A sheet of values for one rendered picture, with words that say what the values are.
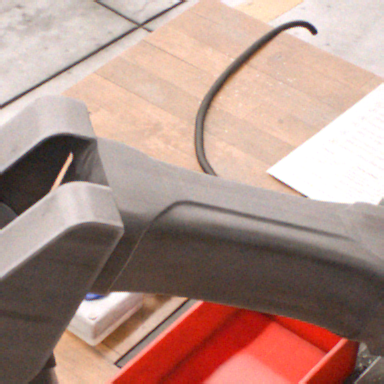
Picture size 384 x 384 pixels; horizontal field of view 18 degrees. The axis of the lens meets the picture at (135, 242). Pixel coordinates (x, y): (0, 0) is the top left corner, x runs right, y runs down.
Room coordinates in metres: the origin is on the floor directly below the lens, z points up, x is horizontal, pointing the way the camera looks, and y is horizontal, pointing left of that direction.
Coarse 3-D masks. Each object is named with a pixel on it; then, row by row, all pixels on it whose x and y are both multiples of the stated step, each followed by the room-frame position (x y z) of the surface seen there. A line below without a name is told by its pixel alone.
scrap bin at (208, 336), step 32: (192, 320) 0.68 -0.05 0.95; (224, 320) 0.72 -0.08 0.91; (256, 320) 0.72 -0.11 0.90; (288, 320) 0.71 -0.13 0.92; (160, 352) 0.65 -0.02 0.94; (192, 352) 0.68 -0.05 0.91; (224, 352) 0.69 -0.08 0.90; (256, 352) 0.69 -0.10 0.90; (288, 352) 0.69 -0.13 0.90; (320, 352) 0.69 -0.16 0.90; (352, 352) 0.66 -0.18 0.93
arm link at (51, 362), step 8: (0, 208) 0.44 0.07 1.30; (8, 208) 0.44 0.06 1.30; (0, 216) 0.43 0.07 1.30; (8, 216) 0.44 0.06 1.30; (16, 216) 0.44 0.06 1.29; (0, 224) 0.43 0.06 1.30; (8, 224) 0.43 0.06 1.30; (48, 360) 0.38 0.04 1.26; (48, 368) 0.38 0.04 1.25; (40, 376) 0.38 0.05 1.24; (48, 376) 0.39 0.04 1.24; (56, 376) 0.42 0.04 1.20
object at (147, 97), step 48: (144, 48) 1.14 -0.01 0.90; (192, 48) 1.14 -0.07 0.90; (240, 48) 1.14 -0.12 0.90; (288, 48) 1.14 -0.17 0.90; (96, 96) 1.05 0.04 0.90; (144, 96) 1.05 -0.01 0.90; (192, 96) 1.05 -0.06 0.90; (240, 96) 1.05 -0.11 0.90; (288, 96) 1.05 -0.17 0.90; (336, 96) 1.05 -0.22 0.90; (144, 144) 0.97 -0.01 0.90; (192, 144) 0.97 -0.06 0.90; (240, 144) 0.97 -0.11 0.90; (288, 144) 0.97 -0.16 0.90; (288, 192) 0.90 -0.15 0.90; (144, 336) 0.71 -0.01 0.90
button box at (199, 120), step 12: (288, 24) 1.19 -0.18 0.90; (300, 24) 1.21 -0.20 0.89; (264, 36) 1.15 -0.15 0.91; (252, 48) 1.13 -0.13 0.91; (240, 60) 1.11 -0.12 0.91; (228, 72) 1.08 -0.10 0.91; (216, 84) 1.06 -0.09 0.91; (204, 96) 1.04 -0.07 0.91; (204, 108) 1.02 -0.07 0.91; (204, 156) 0.94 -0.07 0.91; (204, 168) 0.92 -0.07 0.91
